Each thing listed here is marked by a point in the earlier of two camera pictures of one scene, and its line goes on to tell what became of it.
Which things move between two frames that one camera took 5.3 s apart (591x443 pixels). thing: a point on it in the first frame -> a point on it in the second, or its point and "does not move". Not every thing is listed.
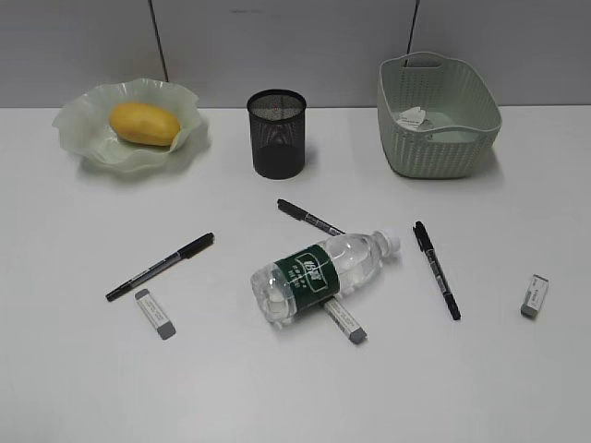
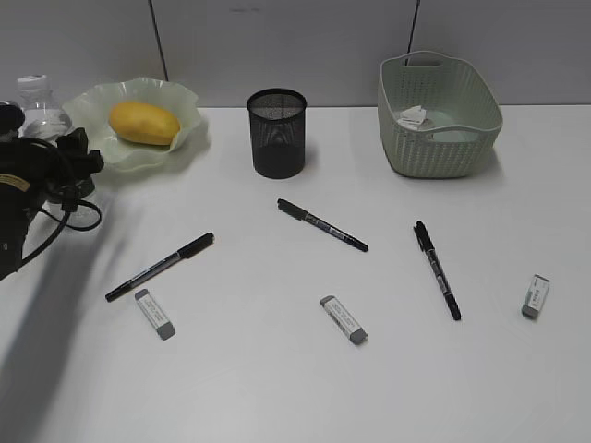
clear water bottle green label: x=291 y=286 -> x=44 y=116
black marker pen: x=425 y=241 does not move
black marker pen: x=182 y=254 does not move
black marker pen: x=304 y=215 does not move
